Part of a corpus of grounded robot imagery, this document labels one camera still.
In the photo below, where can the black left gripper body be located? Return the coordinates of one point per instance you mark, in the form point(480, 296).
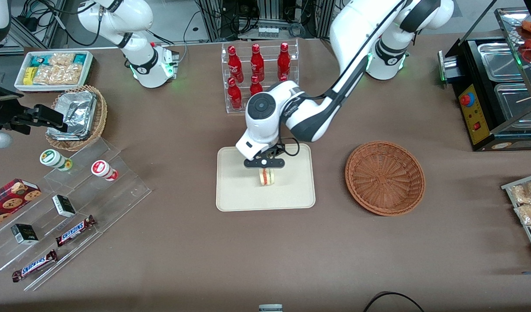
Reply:
point(274, 153)

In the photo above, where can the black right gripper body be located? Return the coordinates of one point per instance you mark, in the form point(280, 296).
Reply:
point(4, 112)

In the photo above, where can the triangular sandwich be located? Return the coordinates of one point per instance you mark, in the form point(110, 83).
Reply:
point(268, 177)

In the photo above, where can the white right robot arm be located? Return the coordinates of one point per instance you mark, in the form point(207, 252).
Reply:
point(144, 71)

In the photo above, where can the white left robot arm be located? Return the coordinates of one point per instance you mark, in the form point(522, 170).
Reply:
point(265, 125)

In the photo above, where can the cream rectangular serving tray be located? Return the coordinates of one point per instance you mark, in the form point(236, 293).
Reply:
point(291, 190)

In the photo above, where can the tan wicker basket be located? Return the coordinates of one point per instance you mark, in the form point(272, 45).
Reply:
point(101, 117)

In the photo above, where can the round brown wicker basket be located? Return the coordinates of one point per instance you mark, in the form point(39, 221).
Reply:
point(384, 177)

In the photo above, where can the white rectangular snack bin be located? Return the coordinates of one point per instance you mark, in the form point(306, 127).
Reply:
point(19, 84)

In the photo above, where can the large clear cracker bag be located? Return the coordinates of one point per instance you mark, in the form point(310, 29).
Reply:
point(59, 75)

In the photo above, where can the yellow snack packet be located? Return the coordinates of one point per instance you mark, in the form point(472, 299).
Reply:
point(29, 76)

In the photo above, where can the green lidded yogurt cup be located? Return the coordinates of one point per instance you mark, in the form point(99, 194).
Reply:
point(52, 158)

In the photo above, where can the teal snack packet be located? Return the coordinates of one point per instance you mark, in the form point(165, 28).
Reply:
point(40, 60)
point(79, 58)

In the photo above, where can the small clear cracker bag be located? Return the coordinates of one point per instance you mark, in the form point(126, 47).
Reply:
point(61, 58)

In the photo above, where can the clear acrylic bottle rack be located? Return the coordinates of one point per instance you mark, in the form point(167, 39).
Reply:
point(226, 104)

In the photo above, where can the red lidded yogurt cup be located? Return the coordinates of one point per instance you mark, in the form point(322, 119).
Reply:
point(101, 168)

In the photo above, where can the red cookie box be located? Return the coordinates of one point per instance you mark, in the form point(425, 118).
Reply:
point(9, 201)

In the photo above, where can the small black carton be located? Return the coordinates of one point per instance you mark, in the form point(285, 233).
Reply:
point(64, 206)
point(24, 234)

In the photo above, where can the clear acrylic step stand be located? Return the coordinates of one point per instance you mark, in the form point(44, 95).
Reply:
point(118, 190)

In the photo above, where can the brown snickers bar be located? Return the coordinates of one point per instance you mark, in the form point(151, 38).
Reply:
point(34, 265)
point(74, 231)

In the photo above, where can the small grey device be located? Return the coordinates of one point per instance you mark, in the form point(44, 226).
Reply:
point(270, 308)

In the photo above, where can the black food warmer appliance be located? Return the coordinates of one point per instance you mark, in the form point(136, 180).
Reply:
point(486, 138)

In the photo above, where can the steel warmer pan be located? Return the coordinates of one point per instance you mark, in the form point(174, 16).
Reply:
point(499, 60)
point(514, 102)

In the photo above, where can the clear nut snack bag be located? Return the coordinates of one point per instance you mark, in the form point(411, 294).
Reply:
point(529, 214)
point(525, 193)

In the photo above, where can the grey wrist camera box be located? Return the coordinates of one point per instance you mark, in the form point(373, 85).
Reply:
point(0, 145)

